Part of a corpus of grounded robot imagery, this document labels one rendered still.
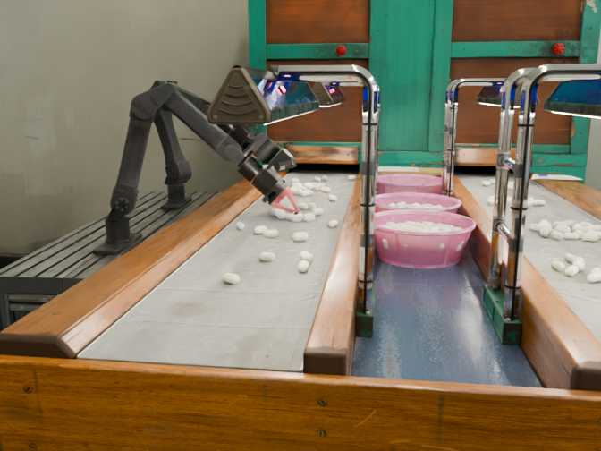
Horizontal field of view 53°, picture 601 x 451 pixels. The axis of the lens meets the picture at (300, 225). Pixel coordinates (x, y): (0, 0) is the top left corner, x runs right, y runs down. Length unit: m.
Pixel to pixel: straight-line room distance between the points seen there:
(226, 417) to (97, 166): 2.97
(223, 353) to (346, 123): 1.80
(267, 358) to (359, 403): 0.14
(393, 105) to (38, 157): 2.17
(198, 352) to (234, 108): 0.32
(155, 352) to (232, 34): 2.73
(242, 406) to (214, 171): 2.76
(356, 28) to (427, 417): 1.96
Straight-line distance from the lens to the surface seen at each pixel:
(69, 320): 0.91
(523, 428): 0.78
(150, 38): 3.53
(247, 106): 0.76
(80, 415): 0.87
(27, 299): 1.51
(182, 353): 0.83
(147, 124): 1.63
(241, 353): 0.82
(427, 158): 2.51
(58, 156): 3.75
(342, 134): 2.52
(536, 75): 0.99
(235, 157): 1.63
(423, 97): 2.51
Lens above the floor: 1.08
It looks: 13 degrees down
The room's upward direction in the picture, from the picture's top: straight up
